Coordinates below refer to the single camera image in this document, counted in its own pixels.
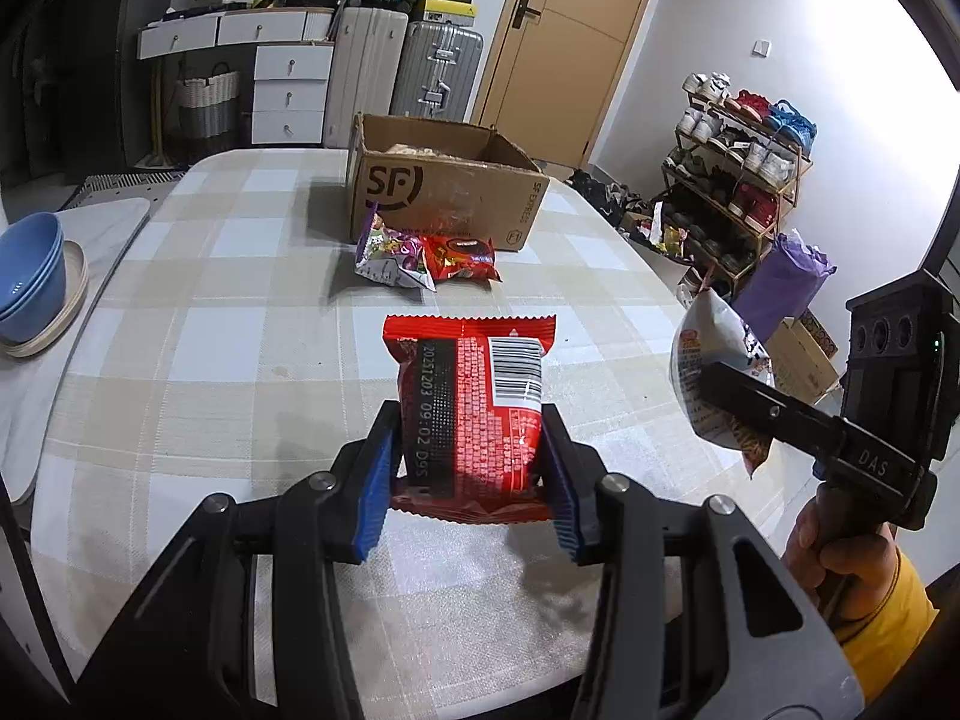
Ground purple candy packet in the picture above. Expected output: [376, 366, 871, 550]
[354, 211, 440, 293]

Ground silver suitcase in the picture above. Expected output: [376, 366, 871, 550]
[390, 19, 485, 122]

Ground stacked blue bowls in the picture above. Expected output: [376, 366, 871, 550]
[0, 211, 65, 316]

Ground person's right hand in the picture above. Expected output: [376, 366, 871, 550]
[784, 499, 901, 620]

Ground person's right forearm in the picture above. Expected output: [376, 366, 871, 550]
[829, 547, 942, 706]

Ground wooden door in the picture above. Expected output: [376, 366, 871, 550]
[469, 0, 668, 166]

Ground blue bowl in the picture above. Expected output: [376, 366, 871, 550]
[0, 270, 67, 346]

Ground yellow and black shoebox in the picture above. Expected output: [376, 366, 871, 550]
[414, 0, 477, 23]

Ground white snack packet black print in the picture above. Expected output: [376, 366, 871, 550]
[667, 289, 777, 477]

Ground printed cardboard carton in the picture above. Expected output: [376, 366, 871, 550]
[765, 311, 841, 406]

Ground wooden shoe rack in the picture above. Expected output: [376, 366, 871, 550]
[660, 75, 815, 293]

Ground pile of dark shoes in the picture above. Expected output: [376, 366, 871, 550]
[566, 169, 661, 241]

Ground red snack packet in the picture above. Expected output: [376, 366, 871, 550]
[382, 313, 560, 524]

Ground group of assorted sneakers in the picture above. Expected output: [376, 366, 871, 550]
[664, 73, 817, 271]

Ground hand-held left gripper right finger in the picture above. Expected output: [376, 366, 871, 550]
[538, 403, 867, 720]

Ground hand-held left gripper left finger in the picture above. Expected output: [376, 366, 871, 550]
[71, 399, 402, 720]

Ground white side table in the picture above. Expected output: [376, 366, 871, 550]
[0, 196, 152, 507]

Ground cardboard box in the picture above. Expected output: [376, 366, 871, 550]
[349, 112, 552, 252]

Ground dark wardrobe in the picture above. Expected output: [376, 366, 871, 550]
[0, 0, 162, 188]

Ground dotted rug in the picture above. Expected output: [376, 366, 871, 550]
[64, 169, 188, 211]

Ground purple plastic bag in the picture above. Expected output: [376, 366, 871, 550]
[731, 229, 837, 331]

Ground woven laundry basket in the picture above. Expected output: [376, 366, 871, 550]
[174, 64, 242, 158]

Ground white drawer desk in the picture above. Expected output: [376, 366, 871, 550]
[137, 6, 336, 145]

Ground beige plate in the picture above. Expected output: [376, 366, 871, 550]
[0, 240, 89, 359]

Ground beige suitcase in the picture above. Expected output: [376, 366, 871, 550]
[324, 4, 410, 147]

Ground red cookie packet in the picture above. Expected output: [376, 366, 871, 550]
[416, 234, 502, 284]

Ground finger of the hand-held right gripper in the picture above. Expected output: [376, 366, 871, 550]
[699, 360, 850, 470]

